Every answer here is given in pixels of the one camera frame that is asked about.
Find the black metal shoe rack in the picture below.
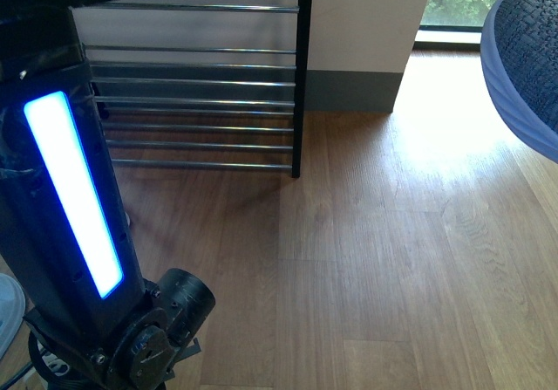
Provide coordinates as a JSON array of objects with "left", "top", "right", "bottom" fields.
[{"left": 74, "top": 0, "right": 312, "bottom": 177}]

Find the white slipper near rack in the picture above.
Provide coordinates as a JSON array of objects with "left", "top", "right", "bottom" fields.
[{"left": 0, "top": 273, "right": 26, "bottom": 358}]

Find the grey sneaker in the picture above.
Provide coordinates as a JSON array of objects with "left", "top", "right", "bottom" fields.
[{"left": 480, "top": 0, "right": 557, "bottom": 161}]

